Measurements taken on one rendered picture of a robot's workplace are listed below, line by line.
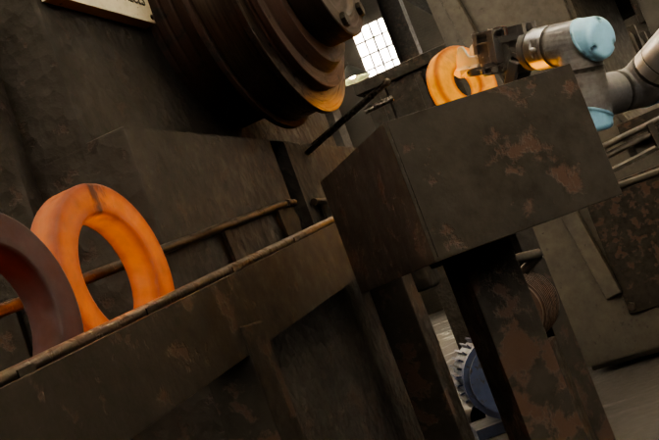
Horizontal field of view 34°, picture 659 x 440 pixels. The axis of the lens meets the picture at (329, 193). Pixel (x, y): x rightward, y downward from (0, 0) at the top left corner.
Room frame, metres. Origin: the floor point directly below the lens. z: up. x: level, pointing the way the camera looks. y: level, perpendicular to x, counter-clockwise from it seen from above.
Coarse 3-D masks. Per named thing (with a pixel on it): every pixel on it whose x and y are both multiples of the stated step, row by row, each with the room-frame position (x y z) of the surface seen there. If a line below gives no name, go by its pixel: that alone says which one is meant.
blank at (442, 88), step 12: (456, 48) 2.05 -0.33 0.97; (468, 48) 2.07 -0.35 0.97; (432, 60) 2.03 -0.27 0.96; (444, 60) 2.03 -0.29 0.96; (456, 60) 2.04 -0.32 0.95; (432, 72) 2.01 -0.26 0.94; (444, 72) 2.02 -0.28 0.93; (432, 84) 2.01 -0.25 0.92; (444, 84) 2.01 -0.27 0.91; (480, 84) 2.07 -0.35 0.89; (492, 84) 2.08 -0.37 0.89; (432, 96) 2.02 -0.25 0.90; (444, 96) 2.00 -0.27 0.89; (456, 96) 2.02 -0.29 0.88
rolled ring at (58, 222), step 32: (64, 192) 0.98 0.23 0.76; (96, 192) 1.02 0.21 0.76; (32, 224) 0.96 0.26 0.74; (64, 224) 0.95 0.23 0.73; (96, 224) 1.04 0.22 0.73; (128, 224) 1.05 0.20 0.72; (64, 256) 0.94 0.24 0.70; (128, 256) 1.07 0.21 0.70; (160, 256) 1.09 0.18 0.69; (160, 288) 1.07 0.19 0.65; (96, 320) 0.95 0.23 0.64
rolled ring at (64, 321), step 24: (0, 216) 0.86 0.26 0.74; (0, 240) 0.86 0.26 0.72; (24, 240) 0.88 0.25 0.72; (0, 264) 0.88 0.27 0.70; (24, 264) 0.88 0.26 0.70; (48, 264) 0.90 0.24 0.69; (24, 288) 0.90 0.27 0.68; (48, 288) 0.89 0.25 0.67; (72, 288) 0.92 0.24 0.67; (48, 312) 0.90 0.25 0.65; (72, 312) 0.91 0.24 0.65; (48, 336) 0.89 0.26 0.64; (72, 336) 0.90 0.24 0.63
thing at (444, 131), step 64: (384, 128) 0.98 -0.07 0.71; (448, 128) 1.00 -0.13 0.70; (512, 128) 1.02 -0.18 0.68; (576, 128) 1.03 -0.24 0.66; (384, 192) 1.04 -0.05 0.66; (448, 192) 0.99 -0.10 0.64; (512, 192) 1.01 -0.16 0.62; (576, 192) 1.03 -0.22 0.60; (384, 256) 1.11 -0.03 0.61; (448, 256) 0.99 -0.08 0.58; (512, 256) 1.14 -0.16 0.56; (512, 320) 1.13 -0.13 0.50; (512, 384) 1.12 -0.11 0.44
